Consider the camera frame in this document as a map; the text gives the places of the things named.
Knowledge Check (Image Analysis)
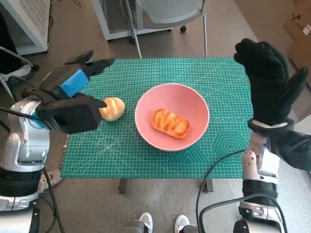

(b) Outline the round toy bread bun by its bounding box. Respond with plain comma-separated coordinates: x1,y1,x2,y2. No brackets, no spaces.
98,97,126,122

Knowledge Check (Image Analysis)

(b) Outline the grey tube chair with casters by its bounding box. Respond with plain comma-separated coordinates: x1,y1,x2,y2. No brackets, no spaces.
0,46,40,98

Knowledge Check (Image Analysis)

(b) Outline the long striped toy bread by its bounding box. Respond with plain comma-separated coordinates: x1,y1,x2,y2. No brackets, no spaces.
152,108,190,139

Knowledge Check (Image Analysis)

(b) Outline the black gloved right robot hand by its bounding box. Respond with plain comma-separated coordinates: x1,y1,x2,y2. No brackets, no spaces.
233,38,309,127

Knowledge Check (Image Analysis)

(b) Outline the white board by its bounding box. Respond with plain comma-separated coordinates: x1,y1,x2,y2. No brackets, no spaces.
295,114,311,136

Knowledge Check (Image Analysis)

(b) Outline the pink bowl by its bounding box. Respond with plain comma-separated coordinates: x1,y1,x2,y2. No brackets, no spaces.
134,83,210,152

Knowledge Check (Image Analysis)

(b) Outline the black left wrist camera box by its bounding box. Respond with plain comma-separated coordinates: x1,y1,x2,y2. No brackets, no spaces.
36,95,102,134

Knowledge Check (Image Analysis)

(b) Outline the grey robot leg part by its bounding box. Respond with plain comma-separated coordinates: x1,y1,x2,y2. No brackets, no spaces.
120,221,149,233

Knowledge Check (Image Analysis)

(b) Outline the black robot leg part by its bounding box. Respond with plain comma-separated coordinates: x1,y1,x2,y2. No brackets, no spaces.
182,224,202,233

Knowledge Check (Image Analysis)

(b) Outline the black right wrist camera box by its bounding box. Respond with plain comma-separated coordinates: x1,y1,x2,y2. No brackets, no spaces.
269,131,311,172

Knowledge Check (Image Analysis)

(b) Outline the green cutting mat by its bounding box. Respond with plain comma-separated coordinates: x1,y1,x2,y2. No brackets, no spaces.
60,57,255,179

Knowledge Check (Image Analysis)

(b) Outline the grey mesh chair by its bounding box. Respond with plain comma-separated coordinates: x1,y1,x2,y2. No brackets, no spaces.
123,0,211,59

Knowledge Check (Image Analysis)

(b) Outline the white perforated cabinet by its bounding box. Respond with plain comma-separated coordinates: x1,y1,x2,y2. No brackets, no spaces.
0,0,51,55

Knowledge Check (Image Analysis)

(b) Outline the cardboard box with white label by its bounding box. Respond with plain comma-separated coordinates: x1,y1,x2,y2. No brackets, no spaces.
284,0,311,42

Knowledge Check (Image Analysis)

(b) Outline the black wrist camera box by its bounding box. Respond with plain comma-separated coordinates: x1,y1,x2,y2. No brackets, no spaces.
36,95,102,134
269,131,311,172

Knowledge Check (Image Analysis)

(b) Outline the white shoe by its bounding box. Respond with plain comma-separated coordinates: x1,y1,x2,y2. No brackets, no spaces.
174,215,190,233
138,213,154,233

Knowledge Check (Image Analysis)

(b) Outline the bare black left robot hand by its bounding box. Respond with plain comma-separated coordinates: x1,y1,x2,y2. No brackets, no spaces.
38,50,115,109

